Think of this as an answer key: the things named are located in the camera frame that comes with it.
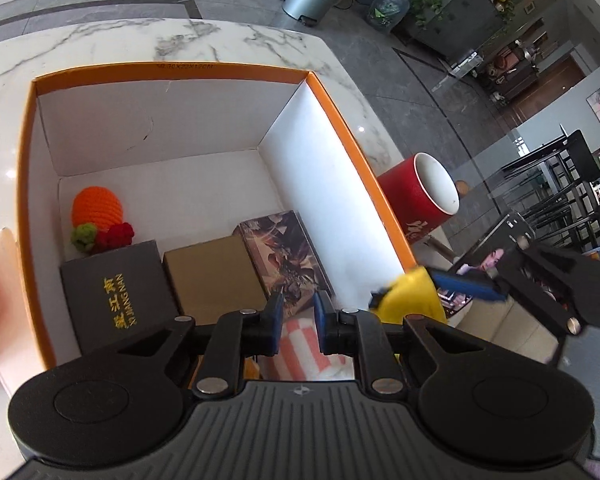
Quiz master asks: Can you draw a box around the white floor appliance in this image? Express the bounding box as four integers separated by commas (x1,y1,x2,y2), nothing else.
450,51,483,77

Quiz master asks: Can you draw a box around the gold brown box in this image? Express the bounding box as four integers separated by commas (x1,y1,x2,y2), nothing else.
161,235,271,326

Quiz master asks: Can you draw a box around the wooden cabinet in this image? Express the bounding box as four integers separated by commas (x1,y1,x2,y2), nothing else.
475,30,588,111

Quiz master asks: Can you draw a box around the printed picture box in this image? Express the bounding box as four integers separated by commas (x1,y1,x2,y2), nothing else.
232,210,337,318

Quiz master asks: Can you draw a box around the grey cabinet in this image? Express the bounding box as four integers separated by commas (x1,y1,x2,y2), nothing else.
392,0,518,63

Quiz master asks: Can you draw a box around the pink box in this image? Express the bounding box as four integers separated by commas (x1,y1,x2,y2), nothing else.
0,227,51,403

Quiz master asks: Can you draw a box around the black hard case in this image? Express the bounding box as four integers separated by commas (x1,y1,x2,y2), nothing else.
450,210,536,281

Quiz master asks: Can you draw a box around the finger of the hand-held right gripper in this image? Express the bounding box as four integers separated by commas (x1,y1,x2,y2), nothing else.
370,287,397,310
430,245,600,333

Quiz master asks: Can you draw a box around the clear water jug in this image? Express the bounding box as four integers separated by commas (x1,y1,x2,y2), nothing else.
365,0,415,31

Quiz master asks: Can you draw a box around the crochet orange fruit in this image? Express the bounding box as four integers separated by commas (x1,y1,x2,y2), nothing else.
70,186,135,253

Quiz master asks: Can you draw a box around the orange cardboard box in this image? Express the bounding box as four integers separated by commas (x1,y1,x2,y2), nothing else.
16,61,418,368

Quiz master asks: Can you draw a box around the black box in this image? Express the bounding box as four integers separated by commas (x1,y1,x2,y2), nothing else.
59,239,181,358

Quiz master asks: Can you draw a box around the yellow toy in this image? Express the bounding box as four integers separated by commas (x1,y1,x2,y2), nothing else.
370,266,448,326

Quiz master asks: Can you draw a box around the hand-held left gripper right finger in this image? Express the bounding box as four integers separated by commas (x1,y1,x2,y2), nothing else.
312,290,481,396

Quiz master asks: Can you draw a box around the red cup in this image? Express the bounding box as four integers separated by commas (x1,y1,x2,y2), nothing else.
377,151,461,246

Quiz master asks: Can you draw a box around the plush toy with striped hat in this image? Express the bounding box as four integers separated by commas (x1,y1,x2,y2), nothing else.
257,316,356,383

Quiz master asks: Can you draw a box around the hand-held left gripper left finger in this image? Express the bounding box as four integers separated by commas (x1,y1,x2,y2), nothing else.
115,291,286,401

